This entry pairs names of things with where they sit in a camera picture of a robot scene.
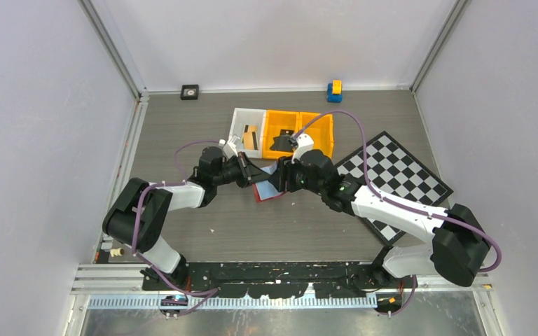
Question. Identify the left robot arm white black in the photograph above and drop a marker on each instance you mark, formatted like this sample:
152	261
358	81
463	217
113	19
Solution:
138	215

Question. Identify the dark grey credit card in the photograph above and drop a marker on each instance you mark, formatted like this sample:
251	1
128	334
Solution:
282	142

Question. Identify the black white checkerboard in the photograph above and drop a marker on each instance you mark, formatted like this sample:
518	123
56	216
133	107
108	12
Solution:
395	170

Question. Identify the blue yellow toy block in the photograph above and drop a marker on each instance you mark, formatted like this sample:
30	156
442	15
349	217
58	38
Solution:
335	91

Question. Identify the small black square box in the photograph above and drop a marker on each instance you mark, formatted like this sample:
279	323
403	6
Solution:
189	92

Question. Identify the red card holder wallet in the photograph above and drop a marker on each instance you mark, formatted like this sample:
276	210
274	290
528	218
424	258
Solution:
264	190

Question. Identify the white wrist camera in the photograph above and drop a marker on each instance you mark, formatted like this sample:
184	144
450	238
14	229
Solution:
301	144
229	146

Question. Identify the aluminium rail frame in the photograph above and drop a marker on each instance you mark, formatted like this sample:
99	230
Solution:
119	286

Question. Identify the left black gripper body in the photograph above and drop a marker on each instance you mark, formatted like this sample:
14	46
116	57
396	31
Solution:
236	171

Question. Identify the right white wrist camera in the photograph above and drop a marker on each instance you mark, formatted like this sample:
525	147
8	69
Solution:
301	144

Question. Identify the orange gold credit card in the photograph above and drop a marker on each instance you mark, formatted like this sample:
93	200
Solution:
250	128

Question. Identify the orange bin with cards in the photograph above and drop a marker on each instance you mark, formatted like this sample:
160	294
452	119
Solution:
276	120

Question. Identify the empty orange bin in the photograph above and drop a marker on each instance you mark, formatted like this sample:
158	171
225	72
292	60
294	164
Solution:
321	131

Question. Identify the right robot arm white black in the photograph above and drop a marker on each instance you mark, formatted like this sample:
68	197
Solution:
454	246

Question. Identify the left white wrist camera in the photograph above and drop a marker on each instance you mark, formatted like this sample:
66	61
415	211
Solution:
229	146

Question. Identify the small beige spool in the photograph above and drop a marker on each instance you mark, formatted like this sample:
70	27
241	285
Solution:
117	252

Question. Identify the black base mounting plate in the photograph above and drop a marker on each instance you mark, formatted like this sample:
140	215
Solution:
277	280

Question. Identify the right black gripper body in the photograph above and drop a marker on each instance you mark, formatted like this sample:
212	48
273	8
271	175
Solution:
298	180

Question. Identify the white plastic bin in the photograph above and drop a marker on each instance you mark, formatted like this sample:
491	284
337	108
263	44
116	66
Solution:
248	116

